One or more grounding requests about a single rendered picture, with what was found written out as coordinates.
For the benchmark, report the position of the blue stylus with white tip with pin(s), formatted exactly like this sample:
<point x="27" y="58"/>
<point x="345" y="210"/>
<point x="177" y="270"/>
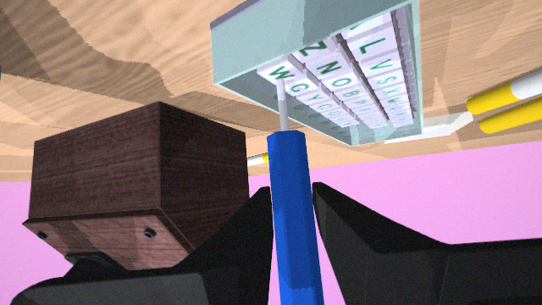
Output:
<point x="294" y="223"/>

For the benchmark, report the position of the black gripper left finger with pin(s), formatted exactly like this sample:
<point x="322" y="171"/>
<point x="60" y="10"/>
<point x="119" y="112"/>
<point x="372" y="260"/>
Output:
<point x="232" y="267"/>

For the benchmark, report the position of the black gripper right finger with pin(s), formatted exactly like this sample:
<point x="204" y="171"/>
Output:
<point x="378" y="261"/>

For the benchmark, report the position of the white square slab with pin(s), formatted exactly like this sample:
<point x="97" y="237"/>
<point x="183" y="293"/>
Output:
<point x="440" y="126"/>

